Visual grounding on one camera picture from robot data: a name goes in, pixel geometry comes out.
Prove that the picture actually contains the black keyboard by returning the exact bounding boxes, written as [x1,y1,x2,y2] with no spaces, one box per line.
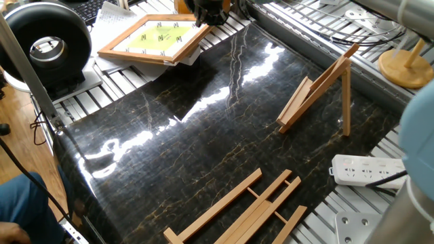
[64,0,143,26]

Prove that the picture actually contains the person's right hand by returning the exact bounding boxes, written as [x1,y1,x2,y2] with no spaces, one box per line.
[0,222,33,244]

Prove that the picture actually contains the white power strip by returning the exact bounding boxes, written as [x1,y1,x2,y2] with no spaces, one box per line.
[328,154,408,190]

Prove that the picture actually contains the round wooden stand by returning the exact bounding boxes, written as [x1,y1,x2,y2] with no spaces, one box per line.
[378,37,434,89]

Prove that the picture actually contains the black cable bundle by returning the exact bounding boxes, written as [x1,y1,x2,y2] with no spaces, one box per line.
[304,13,408,47]

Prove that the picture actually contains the wooden photo frame green print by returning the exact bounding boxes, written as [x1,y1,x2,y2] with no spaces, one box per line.
[97,14,214,66]

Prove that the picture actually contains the thin black wire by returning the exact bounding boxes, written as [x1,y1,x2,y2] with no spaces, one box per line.
[29,111,48,146]

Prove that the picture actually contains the standing wooden easel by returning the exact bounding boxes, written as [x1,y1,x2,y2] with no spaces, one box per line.
[276,43,360,137]

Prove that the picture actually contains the black power strip cable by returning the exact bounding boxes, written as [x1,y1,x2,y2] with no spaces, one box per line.
[364,169,408,189]

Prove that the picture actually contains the flat folded wooden easel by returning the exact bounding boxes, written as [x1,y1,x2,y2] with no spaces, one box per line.
[163,168,308,244]

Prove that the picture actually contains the white paper sheets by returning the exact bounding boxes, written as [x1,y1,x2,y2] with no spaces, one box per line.
[90,1,170,82]

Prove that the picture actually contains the thick black cable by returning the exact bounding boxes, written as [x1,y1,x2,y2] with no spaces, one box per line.
[0,137,91,244]

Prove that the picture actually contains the black round ring device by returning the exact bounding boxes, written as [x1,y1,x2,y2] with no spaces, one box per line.
[0,1,92,99]

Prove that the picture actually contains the black marble pattern mat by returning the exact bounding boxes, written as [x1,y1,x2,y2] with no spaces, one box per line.
[52,22,403,244]

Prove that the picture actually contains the blue jeans leg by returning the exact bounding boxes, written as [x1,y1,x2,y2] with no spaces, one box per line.
[0,171,74,244]

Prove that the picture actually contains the aluminium profile post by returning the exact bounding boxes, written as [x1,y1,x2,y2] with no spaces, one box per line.
[0,13,65,131]

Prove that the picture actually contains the grey base plate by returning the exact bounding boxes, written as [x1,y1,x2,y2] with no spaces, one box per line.
[50,66,104,105]

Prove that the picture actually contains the grey metal mounting plate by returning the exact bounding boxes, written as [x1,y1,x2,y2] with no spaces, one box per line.
[334,211,384,244]

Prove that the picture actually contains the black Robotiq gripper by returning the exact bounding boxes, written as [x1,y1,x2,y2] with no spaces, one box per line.
[184,0,233,27]

